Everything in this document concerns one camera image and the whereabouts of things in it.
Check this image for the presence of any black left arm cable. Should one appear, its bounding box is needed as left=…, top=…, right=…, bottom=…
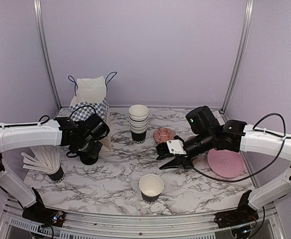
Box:
left=0, top=114, right=51, bottom=128

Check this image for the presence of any pink round plate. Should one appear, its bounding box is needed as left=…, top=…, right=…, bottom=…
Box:
left=207, top=149, right=244, bottom=179

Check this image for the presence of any left aluminium frame post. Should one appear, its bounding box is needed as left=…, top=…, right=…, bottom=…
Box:
left=33, top=0, right=62, bottom=110

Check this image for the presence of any red patterned ceramic bowl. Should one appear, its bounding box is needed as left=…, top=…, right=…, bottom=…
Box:
left=153, top=127, right=176, bottom=144

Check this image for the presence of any stack of paper cups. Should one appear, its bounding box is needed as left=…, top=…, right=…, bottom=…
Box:
left=128, top=105, right=149, bottom=144

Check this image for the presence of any checkered paper takeout bag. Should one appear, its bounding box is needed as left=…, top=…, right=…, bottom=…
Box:
left=68, top=72, right=117, bottom=151

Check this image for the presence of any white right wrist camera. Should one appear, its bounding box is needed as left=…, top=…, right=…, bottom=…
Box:
left=167, top=139, right=187, bottom=155

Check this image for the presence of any aluminium frame post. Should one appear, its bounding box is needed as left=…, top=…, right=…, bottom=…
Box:
left=33, top=0, right=62, bottom=110
left=221, top=0, right=255, bottom=114

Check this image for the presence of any black paper coffee cup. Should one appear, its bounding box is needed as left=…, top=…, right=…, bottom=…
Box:
left=138, top=174, right=164, bottom=203

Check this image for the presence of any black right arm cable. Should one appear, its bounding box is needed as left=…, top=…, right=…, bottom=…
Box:
left=182, top=112, right=291, bottom=183

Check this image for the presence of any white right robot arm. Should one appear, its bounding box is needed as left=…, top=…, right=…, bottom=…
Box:
left=157, top=106, right=291, bottom=223

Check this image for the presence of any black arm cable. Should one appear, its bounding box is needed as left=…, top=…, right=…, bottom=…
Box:
left=182, top=112, right=291, bottom=183
left=0, top=114, right=51, bottom=128

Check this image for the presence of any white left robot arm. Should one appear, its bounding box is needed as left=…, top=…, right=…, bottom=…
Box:
left=0, top=114, right=110, bottom=222

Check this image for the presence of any bundle of white straws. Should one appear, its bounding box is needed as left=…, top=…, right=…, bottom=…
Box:
left=21, top=145, right=61, bottom=175

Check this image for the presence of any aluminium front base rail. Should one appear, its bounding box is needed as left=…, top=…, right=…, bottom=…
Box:
left=0, top=198, right=286, bottom=239

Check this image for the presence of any right aluminium frame post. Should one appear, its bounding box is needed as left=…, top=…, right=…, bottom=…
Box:
left=221, top=0, right=255, bottom=114

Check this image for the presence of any black cup holding straws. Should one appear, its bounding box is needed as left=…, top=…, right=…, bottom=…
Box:
left=46, top=164, right=65, bottom=183

